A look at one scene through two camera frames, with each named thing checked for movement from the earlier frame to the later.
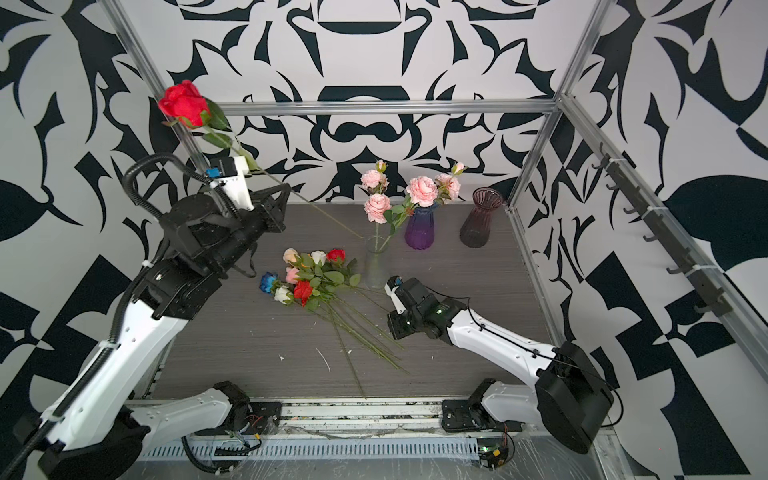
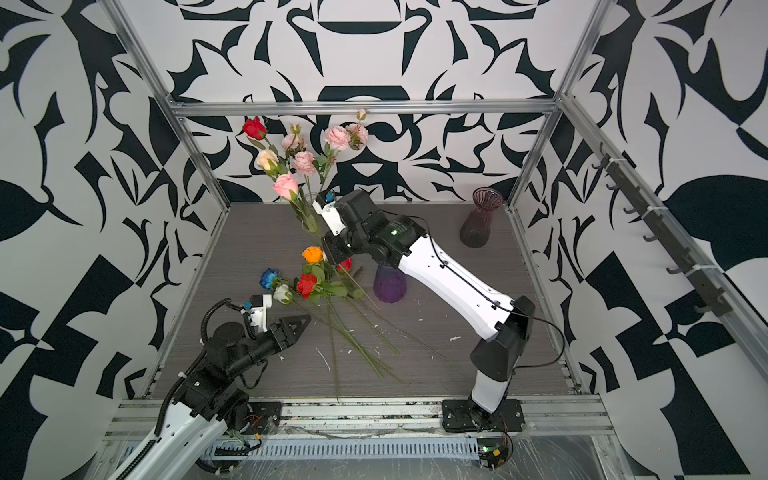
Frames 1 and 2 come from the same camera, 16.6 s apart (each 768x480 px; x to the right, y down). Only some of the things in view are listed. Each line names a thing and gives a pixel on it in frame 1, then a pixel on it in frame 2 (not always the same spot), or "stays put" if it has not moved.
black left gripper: [269, 211] to [280, 336]
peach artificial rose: [289, 255] to [268, 160]
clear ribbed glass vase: [377, 262] to [312, 221]
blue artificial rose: [267, 281] stays put
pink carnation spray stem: [377, 204] to [303, 164]
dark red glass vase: [475, 228] stays put
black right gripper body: [406, 323] to [345, 245]
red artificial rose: [187, 106] to [256, 128]
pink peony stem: [423, 191] to [338, 138]
